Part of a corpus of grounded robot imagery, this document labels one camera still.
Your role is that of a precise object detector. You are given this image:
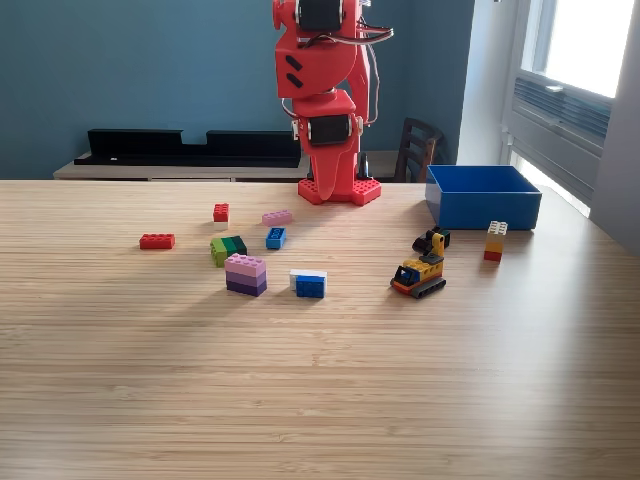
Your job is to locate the blue and white brick pair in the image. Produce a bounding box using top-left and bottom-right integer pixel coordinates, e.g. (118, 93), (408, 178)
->
(288, 269), (328, 300)

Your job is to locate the purple and pink brick stack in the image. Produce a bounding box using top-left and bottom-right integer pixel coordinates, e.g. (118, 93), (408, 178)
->
(224, 253), (268, 298)

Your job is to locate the small yellow toy digger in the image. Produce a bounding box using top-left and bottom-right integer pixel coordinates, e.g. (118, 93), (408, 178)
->
(389, 231), (447, 300)

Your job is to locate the blue plastic bin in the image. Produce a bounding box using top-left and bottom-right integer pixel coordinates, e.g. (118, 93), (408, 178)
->
(425, 165), (543, 232)

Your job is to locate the dark wooden chair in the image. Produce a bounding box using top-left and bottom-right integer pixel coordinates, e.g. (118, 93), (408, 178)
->
(393, 117), (445, 184)

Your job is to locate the green brick stack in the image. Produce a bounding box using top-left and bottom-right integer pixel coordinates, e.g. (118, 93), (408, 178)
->
(209, 235), (248, 268)

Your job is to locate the dark green brick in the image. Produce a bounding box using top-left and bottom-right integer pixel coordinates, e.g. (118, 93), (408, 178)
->
(418, 225), (452, 252)

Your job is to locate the black shelf unit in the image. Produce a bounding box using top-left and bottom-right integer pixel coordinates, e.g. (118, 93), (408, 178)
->
(73, 128), (303, 169)

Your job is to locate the pale wooden sideboard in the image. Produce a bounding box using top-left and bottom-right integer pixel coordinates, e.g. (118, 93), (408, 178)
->
(53, 149), (401, 183)

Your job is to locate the white yellow red brick tower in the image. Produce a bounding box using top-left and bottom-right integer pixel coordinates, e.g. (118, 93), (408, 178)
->
(483, 220), (509, 263)

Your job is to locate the flat red brick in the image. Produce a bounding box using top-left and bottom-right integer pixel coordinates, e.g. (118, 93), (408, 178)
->
(139, 233), (176, 251)

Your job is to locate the white window frame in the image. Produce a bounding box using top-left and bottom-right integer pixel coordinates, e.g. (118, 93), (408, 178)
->
(519, 0), (636, 100)

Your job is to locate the grey wall heater unit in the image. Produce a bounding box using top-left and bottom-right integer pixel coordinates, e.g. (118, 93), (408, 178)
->
(502, 69), (614, 201)

